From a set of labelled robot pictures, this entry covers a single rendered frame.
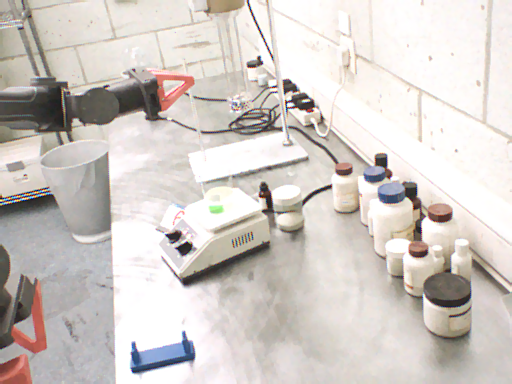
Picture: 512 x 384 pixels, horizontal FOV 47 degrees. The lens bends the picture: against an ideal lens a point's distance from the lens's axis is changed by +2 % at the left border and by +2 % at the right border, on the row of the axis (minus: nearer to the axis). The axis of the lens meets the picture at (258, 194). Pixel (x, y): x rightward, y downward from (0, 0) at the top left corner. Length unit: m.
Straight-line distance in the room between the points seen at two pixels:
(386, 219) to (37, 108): 0.60
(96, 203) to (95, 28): 1.12
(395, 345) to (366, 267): 0.20
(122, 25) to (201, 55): 0.47
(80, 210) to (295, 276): 1.86
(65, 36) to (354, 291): 2.74
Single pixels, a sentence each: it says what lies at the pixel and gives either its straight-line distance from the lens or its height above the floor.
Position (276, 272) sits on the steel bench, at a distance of 1.08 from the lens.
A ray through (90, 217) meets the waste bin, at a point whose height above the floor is 0.15.
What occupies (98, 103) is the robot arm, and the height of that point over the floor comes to 1.13.
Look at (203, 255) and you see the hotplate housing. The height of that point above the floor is 0.79.
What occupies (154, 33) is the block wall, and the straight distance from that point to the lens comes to 3.50.
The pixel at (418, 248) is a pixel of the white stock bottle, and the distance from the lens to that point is 0.97.
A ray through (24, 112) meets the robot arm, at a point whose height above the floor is 1.15.
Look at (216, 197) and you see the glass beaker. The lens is 1.10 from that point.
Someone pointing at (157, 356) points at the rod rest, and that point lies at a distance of 0.96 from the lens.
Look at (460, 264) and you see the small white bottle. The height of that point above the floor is 0.80.
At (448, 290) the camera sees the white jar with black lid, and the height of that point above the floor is 0.82.
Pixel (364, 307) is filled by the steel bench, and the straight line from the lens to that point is 0.99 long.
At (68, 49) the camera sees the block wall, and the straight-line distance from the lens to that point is 3.51.
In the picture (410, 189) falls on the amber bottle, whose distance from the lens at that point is 1.12.
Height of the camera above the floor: 1.38
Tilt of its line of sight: 28 degrees down
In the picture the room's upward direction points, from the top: 10 degrees counter-clockwise
